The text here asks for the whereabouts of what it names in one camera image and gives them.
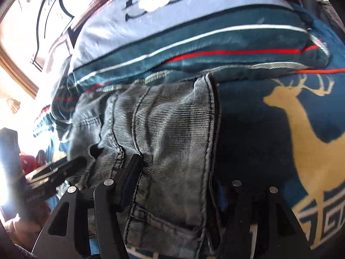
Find blue patterned bed blanket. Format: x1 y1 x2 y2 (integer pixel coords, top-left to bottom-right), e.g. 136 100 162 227
32 2 345 259

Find grey denim pants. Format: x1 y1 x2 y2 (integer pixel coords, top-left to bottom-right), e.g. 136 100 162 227
68 74 220 258

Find red cloth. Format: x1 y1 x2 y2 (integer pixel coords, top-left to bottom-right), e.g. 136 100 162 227
19 150 46 175

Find light blue striped pillow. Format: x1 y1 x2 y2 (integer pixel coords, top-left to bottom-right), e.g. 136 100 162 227
51 0 330 123

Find carved dark wood headboard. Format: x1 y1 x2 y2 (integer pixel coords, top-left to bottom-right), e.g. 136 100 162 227
16 0 152 74

